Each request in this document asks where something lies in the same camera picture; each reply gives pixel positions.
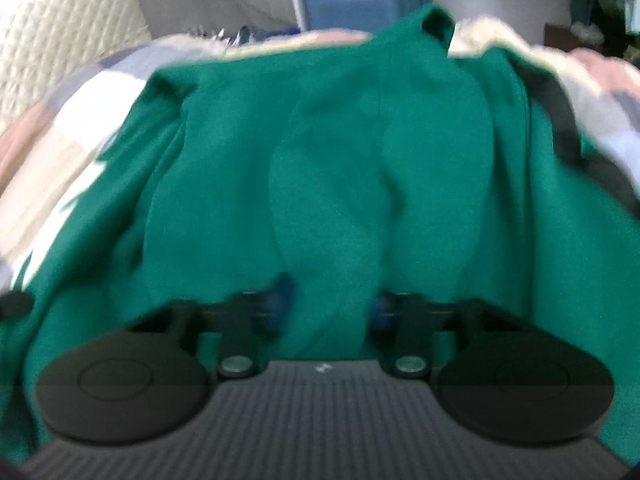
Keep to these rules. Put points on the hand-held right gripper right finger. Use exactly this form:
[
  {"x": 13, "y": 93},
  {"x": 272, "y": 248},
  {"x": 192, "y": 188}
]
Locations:
[{"x": 381, "y": 310}]

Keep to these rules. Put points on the green hooded jacket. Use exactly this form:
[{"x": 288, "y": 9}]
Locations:
[{"x": 340, "y": 160}]

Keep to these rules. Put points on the cream quilted headboard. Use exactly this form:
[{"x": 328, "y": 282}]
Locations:
[{"x": 60, "y": 20}]

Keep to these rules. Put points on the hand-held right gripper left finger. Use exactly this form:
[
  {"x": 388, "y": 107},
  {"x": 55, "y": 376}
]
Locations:
[{"x": 279, "y": 307}]

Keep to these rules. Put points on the blue white bag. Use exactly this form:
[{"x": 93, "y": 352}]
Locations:
[{"x": 247, "y": 34}]

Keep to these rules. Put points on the dark wooden furniture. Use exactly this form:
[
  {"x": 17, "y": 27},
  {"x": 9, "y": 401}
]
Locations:
[{"x": 556, "y": 35}]

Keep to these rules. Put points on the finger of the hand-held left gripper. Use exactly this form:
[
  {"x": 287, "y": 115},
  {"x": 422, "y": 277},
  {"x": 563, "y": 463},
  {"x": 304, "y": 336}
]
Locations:
[{"x": 14, "y": 305}]

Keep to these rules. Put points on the patchwork blanket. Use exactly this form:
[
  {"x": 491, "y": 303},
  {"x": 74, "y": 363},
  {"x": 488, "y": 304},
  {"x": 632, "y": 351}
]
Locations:
[{"x": 75, "y": 125}]

